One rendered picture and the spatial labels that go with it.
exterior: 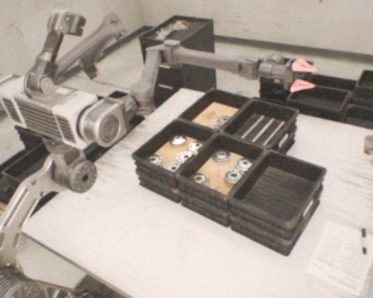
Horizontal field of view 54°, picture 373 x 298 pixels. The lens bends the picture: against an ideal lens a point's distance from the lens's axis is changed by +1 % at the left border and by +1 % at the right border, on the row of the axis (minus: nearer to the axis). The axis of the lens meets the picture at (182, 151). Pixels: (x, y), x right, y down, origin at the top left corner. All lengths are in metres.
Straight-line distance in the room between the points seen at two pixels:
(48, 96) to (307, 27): 4.04
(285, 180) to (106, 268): 0.95
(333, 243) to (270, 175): 0.42
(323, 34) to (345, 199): 3.22
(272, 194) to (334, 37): 3.39
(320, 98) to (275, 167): 1.36
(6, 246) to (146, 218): 0.67
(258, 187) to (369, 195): 0.57
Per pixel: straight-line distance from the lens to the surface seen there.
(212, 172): 1.90
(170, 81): 3.51
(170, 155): 2.04
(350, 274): 1.74
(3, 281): 1.57
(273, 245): 1.71
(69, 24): 1.39
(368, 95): 3.23
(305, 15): 4.95
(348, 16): 4.83
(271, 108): 2.25
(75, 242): 1.92
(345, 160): 2.24
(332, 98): 3.15
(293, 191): 1.82
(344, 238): 1.84
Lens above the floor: 2.11
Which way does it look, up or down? 39 degrees down
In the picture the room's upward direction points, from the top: 8 degrees counter-clockwise
